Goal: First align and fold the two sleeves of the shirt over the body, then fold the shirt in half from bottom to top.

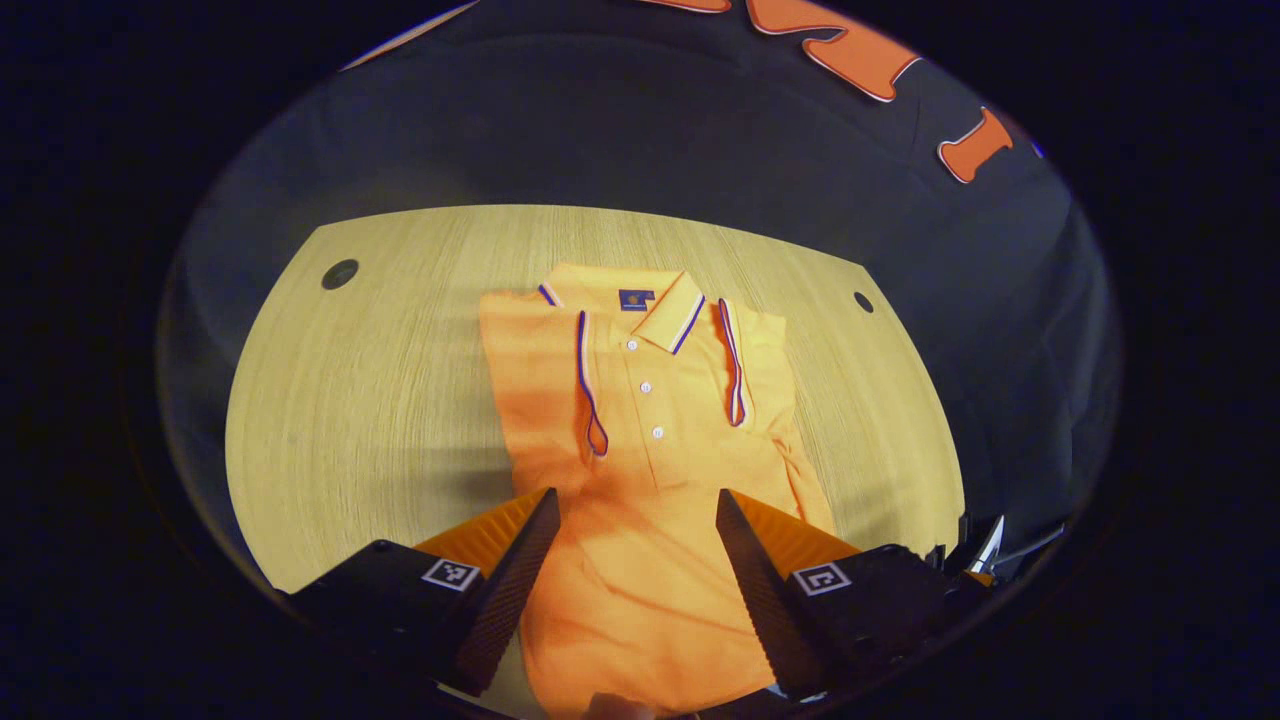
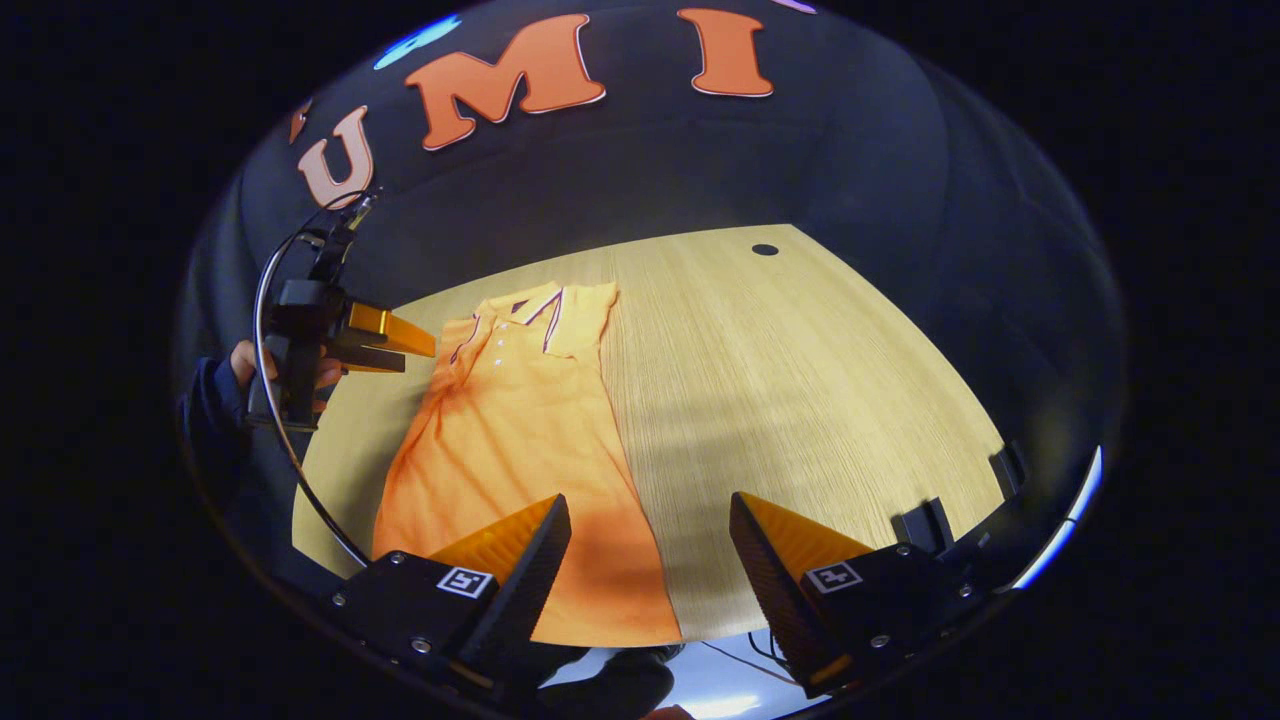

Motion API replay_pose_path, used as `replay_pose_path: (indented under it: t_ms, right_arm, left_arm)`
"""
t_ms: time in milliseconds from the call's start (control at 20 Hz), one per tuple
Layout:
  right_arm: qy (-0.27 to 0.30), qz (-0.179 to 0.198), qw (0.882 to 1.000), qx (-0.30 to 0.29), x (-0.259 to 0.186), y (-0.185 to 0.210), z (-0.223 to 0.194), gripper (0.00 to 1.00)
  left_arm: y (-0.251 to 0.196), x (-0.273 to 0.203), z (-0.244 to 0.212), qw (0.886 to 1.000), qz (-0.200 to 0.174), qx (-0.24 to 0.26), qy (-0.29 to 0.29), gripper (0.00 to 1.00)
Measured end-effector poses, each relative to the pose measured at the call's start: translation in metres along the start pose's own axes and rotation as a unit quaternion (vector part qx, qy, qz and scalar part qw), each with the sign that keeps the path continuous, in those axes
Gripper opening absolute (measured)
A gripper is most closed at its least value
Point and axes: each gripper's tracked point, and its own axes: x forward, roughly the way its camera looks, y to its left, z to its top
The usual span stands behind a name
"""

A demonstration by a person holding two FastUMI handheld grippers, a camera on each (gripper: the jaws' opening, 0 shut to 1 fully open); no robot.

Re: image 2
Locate black table clamp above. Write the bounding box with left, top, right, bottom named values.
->
left=989, top=442, right=1030, bottom=499
left=892, top=497, right=957, bottom=557

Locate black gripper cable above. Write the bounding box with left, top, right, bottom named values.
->
left=252, top=188, right=373, bottom=569

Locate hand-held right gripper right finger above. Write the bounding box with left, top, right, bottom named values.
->
left=728, top=492, right=1001, bottom=699

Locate orange polo T-shirt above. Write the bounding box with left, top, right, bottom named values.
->
left=372, top=281, right=685, bottom=648

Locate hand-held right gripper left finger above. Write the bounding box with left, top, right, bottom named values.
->
left=325, top=493, right=573, bottom=691

